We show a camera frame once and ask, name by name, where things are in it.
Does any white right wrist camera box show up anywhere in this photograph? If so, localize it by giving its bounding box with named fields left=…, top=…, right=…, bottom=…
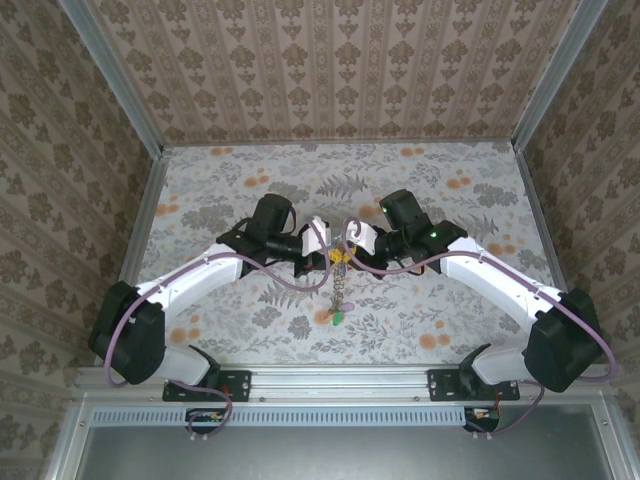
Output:
left=343, top=218, right=382, bottom=255

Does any floral patterned tablecloth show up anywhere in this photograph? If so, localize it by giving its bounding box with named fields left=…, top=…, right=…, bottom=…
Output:
left=115, top=142, right=569, bottom=366

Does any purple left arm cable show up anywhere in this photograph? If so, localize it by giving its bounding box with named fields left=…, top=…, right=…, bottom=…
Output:
left=106, top=219, right=334, bottom=445

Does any grey metal base panel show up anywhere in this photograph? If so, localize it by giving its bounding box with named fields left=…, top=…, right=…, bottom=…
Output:
left=44, top=399, right=640, bottom=480

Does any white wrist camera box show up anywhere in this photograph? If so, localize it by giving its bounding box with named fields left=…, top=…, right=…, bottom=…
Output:
left=343, top=218, right=382, bottom=255
left=298, top=214, right=335, bottom=255

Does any aluminium frame rail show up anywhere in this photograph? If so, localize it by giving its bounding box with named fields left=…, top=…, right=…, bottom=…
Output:
left=94, top=147, right=171, bottom=366
left=513, top=143, right=576, bottom=321

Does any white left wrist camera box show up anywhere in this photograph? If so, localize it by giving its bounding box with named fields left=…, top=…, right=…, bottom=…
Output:
left=298, top=214, right=335, bottom=255

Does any aluminium frame post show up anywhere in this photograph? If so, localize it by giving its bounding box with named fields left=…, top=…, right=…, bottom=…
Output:
left=512, top=0, right=609, bottom=151
left=58, top=0, right=166, bottom=157

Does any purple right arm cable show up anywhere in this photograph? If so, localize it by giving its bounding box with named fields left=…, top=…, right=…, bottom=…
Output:
left=342, top=218, right=619, bottom=441

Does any white slotted cable duct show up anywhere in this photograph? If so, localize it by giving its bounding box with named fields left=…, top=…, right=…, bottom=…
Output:
left=92, top=405, right=469, bottom=427

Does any wide aluminium base rail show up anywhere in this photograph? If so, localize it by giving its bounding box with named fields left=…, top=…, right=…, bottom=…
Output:
left=74, top=364, right=609, bottom=401

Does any black connector with wires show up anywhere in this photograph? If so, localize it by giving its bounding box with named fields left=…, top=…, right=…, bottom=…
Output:
left=184, top=407, right=227, bottom=435
left=462, top=405, right=502, bottom=434

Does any large silver keyring disc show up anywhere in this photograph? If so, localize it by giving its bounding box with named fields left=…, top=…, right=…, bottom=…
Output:
left=328, top=259, right=354, bottom=314

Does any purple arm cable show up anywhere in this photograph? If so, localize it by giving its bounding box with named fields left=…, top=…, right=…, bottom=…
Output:
left=342, top=218, right=619, bottom=441
left=106, top=219, right=334, bottom=445

